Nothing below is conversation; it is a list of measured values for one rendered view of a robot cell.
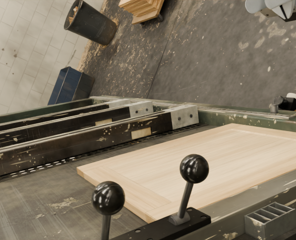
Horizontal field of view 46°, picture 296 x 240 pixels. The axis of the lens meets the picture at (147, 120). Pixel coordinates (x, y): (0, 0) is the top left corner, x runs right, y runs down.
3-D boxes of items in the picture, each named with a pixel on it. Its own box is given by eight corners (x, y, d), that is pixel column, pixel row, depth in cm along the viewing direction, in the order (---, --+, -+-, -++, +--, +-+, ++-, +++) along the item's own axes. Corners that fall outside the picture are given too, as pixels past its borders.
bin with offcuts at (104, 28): (123, 16, 515) (84, -7, 483) (110, 48, 510) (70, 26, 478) (108, 22, 560) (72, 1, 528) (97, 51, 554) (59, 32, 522)
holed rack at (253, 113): (295, 117, 103) (295, 115, 103) (289, 119, 102) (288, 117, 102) (93, 96, 246) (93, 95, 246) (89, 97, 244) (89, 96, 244)
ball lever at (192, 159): (196, 230, 51) (219, 163, 43) (174, 239, 49) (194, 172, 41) (181, 211, 53) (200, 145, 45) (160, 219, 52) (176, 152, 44)
